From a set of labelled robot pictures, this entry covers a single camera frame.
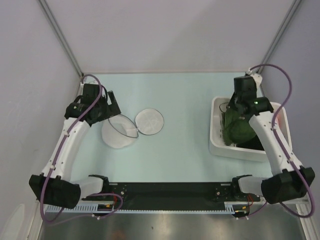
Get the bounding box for green bra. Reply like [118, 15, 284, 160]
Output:
[219, 102, 257, 146]

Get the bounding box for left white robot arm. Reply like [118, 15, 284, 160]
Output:
[29, 83, 121, 209]

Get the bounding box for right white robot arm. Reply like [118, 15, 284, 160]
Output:
[229, 75, 315, 204]

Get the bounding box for white plastic basket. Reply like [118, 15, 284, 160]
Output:
[208, 96, 292, 163]

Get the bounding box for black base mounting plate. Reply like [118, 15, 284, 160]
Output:
[82, 181, 261, 211]

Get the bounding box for black garment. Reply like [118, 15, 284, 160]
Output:
[236, 135, 264, 151]

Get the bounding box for pink garment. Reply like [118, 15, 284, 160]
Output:
[275, 114, 283, 127]

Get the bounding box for left aluminium frame post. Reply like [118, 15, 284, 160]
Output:
[37, 0, 83, 77]

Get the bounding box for aluminium frame post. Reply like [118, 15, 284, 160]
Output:
[37, 0, 83, 77]
[261, 0, 304, 64]

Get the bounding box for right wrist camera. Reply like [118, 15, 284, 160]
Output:
[245, 69, 263, 88]

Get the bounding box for white slotted cable duct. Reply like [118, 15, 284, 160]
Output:
[46, 201, 251, 215]

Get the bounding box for right aluminium frame post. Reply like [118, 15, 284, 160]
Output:
[261, 0, 304, 64]

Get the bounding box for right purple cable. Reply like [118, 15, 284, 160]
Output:
[236, 64, 315, 220]

